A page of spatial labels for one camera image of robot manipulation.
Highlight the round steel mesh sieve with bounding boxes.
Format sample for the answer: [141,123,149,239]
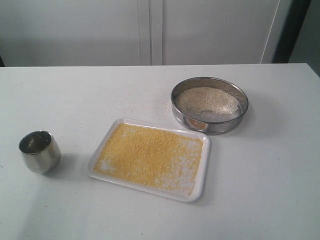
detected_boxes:
[170,77,249,135]

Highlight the stainless steel cup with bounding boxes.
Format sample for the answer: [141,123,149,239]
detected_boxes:
[18,130,62,174]

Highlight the yellow grain mixture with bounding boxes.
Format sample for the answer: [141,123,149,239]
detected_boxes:
[175,87,238,115]

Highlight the yellow millet grains in tray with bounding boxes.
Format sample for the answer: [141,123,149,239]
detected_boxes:
[93,123,203,196]

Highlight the white plastic tray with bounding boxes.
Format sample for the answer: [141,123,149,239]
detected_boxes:
[88,118,211,203]

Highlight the white cabinet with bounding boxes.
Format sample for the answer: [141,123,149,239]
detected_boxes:
[0,0,292,67]

